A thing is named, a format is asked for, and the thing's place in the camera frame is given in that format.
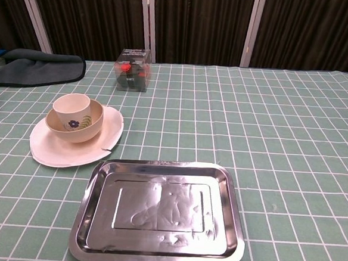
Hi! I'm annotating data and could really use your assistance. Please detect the beige bowl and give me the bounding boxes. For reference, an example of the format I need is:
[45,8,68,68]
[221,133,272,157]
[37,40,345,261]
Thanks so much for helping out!
[43,95,105,146]

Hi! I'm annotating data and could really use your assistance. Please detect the white cup with flower print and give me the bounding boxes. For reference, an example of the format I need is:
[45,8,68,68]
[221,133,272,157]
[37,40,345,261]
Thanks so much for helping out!
[51,93,92,132]

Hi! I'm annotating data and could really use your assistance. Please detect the white chipped plate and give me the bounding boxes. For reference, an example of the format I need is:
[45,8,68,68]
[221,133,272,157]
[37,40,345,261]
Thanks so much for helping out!
[27,100,126,173]

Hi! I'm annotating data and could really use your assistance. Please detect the clear plastic box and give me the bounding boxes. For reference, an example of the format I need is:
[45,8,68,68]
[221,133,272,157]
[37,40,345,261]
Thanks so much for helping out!
[111,46,153,94]

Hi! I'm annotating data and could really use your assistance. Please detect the green checked tablecloth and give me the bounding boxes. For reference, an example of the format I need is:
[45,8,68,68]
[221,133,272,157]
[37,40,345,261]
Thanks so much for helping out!
[0,46,348,261]

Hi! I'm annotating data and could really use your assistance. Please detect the stainless steel tray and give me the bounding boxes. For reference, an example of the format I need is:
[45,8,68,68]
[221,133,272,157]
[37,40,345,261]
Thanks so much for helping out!
[67,153,251,261]

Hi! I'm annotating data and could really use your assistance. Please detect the dark grey folded cloth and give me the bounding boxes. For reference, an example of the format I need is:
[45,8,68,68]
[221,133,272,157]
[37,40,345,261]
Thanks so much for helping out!
[0,47,87,92]

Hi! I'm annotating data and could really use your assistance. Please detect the white partition frame post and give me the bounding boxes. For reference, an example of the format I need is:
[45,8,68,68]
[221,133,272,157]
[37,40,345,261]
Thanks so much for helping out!
[136,0,160,63]
[11,0,57,55]
[239,0,268,69]

